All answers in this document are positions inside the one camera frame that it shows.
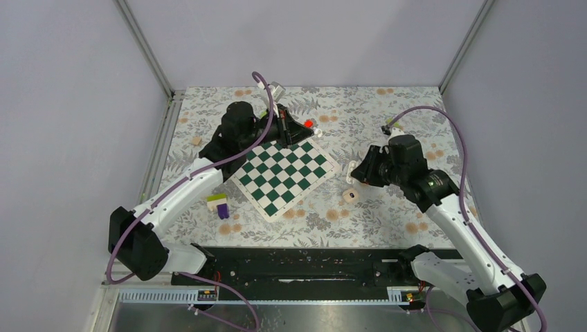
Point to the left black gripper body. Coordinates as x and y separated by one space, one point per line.
260 128

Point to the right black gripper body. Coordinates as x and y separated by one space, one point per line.
386 172

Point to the beige earbud charging case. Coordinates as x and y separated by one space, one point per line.
350 196

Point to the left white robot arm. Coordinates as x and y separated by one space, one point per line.
135 235

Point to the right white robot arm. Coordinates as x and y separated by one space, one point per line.
496 293

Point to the small wooden cube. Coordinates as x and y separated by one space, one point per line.
196 141

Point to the green white chessboard mat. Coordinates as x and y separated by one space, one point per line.
274 178

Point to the floral patterned table mat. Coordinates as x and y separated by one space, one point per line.
351 120

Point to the green white purple block stack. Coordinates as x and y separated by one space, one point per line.
218 203

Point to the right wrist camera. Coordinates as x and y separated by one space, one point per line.
392 130

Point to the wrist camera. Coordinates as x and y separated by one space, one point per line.
277 91
392 130

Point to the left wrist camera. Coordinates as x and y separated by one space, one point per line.
277 91

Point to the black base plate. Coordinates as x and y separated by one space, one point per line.
309 274

